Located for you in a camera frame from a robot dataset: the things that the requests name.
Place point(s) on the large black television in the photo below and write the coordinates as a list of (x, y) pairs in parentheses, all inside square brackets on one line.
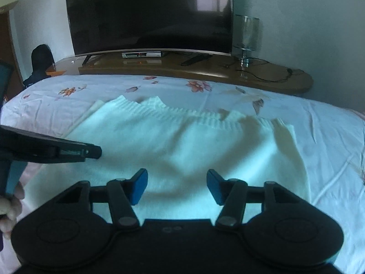
[(202, 26)]

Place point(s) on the silver set-top box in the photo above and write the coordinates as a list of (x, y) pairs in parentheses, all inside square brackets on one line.
[(142, 54)]

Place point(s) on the wooden TV console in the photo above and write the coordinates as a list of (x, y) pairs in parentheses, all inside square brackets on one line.
[(260, 74)]

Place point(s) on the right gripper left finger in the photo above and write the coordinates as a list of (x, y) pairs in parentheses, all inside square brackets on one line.
[(120, 195)]

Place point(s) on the pink blanket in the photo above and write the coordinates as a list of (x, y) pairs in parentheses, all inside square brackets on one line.
[(361, 115)]

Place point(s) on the glass table lamp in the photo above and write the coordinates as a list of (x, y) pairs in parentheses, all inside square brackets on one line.
[(245, 37)]

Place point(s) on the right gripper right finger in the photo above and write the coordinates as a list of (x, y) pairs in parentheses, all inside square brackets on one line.
[(234, 195)]

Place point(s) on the person's left hand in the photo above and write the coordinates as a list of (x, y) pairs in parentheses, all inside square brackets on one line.
[(10, 210)]

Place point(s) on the floral white bed sheet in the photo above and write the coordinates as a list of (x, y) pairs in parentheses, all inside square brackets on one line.
[(329, 139)]

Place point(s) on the white knitted sweater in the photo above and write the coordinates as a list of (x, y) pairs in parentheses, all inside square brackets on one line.
[(177, 147)]

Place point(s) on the brown wooden door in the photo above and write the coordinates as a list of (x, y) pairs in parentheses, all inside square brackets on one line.
[(8, 55)]

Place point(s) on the orange stool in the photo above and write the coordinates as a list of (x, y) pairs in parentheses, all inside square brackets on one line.
[(53, 72)]

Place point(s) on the chair with dark clothes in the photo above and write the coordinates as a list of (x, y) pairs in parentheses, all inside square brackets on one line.
[(41, 59)]

